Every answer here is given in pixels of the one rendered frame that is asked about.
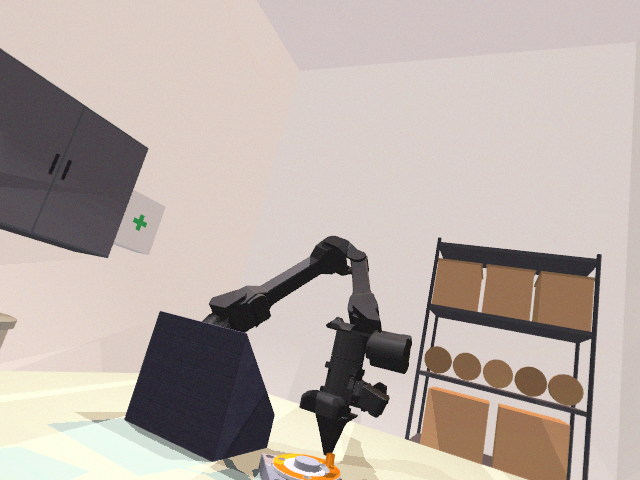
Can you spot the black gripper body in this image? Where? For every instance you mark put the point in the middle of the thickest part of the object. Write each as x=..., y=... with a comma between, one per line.
x=328, y=401

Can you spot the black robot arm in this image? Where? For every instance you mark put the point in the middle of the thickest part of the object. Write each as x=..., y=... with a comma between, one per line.
x=249, y=306

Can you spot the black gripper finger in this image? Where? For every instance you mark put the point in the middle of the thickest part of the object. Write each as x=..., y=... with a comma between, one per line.
x=329, y=429
x=352, y=415

